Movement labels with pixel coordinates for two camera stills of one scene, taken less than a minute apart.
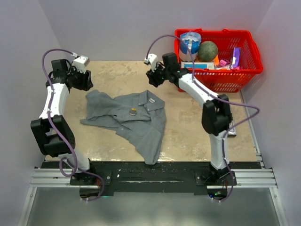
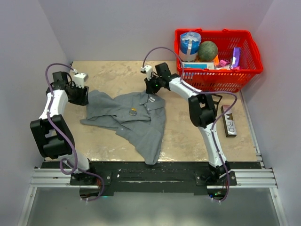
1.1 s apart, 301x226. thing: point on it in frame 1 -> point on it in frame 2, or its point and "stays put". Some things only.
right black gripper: (152, 78) -> (150, 89)
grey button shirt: (138, 118) stays put
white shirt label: (151, 100) stays put
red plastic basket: (230, 80) stays put
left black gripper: (86, 83) -> (83, 100)
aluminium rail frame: (256, 177) stays put
